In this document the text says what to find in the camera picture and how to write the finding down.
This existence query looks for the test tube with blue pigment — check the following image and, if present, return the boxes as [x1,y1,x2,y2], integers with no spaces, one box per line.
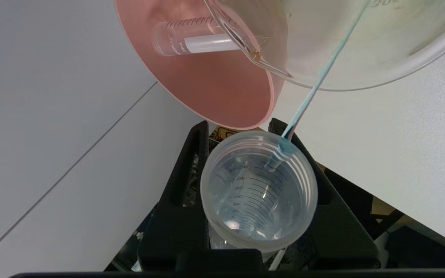
[200,130,319,254]

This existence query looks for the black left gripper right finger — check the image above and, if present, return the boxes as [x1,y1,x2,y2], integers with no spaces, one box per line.
[268,118,381,270]

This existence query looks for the clear glass beaker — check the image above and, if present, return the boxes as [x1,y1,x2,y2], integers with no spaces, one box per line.
[204,0,445,92]

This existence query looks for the test tube with yellow pigment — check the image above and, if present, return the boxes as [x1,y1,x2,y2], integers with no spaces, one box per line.
[152,16,243,58]

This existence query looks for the pink bowl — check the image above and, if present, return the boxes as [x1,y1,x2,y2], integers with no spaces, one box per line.
[114,0,285,130]

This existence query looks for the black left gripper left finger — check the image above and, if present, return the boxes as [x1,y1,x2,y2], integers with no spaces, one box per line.
[137,120,212,271]

